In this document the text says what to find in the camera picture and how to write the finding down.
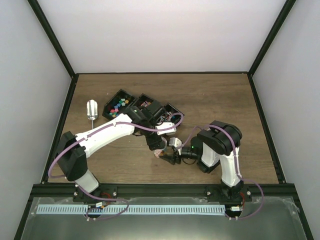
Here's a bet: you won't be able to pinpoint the metal scoop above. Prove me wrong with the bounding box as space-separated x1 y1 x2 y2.
86 99 99 129

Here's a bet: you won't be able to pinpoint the clear glass jar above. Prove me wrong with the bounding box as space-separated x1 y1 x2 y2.
153 148 168 159

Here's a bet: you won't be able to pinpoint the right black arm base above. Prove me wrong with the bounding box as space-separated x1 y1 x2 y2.
204 182 252 204

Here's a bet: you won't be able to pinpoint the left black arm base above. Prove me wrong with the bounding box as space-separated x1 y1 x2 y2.
73 184 117 203

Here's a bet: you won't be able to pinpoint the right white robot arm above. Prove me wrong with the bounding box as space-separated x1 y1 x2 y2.
154 120 244 202

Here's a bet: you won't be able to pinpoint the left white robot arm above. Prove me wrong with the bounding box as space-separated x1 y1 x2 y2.
48 104 166 202

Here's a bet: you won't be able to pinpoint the black bin star candies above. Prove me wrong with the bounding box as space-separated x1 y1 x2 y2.
102 89 136 120

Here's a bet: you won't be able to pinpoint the black bin round lollipops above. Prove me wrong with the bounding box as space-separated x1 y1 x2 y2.
158 103 184 124

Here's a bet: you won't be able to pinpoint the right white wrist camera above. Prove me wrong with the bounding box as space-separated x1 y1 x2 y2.
168 137 183 150

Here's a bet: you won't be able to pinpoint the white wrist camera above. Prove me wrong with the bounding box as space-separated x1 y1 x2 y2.
155 122 177 136
168 137 183 150

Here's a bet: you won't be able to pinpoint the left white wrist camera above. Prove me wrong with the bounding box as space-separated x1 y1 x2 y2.
155 122 177 136

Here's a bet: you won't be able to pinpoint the light blue slotted cable duct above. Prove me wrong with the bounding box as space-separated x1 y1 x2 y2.
36 204 226 216

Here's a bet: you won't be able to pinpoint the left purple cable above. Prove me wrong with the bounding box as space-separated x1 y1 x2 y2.
47 112 185 221

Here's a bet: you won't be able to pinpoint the black aluminium frame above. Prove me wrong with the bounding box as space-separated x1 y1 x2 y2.
14 0 314 240

